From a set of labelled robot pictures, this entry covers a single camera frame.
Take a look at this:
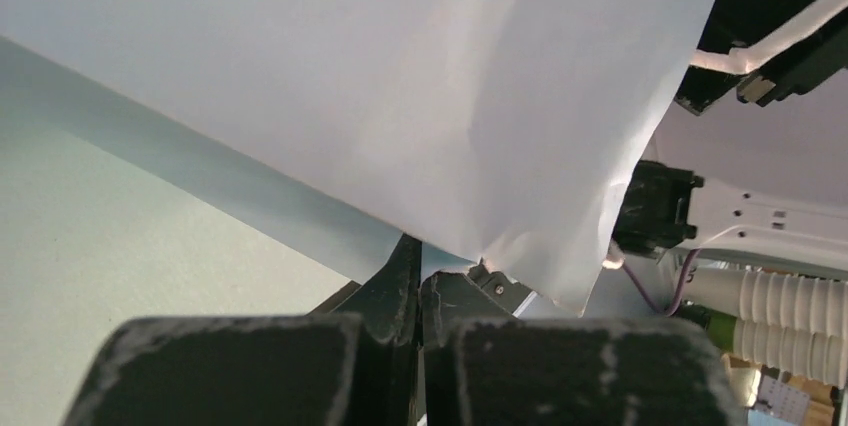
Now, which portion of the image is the light blue paper bag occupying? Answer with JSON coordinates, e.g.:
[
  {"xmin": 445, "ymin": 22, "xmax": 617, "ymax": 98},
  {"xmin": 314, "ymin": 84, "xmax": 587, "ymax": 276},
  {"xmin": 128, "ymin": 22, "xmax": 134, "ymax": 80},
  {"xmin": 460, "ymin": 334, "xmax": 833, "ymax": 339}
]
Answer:
[{"xmin": 1, "ymin": 0, "xmax": 714, "ymax": 315}]

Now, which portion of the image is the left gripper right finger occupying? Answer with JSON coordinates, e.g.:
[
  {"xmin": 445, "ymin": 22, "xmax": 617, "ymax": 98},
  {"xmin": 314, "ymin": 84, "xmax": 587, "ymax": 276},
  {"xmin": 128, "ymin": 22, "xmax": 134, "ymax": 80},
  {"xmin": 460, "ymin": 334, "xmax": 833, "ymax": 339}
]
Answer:
[{"xmin": 420, "ymin": 273, "xmax": 746, "ymax": 425}]

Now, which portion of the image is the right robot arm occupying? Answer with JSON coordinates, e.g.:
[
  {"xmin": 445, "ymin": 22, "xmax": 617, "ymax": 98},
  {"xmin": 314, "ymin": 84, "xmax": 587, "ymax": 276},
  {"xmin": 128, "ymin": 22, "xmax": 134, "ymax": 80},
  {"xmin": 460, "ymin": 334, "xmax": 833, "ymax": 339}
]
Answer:
[{"xmin": 674, "ymin": 0, "xmax": 847, "ymax": 116}]

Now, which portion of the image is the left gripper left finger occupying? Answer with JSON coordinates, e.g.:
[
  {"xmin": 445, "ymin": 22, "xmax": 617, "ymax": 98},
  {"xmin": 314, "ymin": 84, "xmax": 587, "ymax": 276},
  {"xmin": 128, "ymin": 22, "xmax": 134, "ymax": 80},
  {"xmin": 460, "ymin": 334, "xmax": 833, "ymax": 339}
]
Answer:
[{"xmin": 64, "ymin": 236, "xmax": 422, "ymax": 425}]

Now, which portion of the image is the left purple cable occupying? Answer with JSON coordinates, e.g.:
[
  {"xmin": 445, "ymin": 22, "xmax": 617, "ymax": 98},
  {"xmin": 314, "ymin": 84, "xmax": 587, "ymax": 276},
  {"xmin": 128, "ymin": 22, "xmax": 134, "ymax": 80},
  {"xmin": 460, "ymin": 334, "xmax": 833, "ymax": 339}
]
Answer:
[{"xmin": 619, "ymin": 247, "xmax": 702, "ymax": 317}]

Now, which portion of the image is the stack of paper cups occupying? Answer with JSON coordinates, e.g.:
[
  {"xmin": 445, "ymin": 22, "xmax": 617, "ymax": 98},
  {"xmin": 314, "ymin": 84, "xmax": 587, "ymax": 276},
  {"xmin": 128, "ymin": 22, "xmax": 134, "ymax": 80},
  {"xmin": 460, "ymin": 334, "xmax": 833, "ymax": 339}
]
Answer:
[{"xmin": 683, "ymin": 268, "xmax": 847, "ymax": 388}]

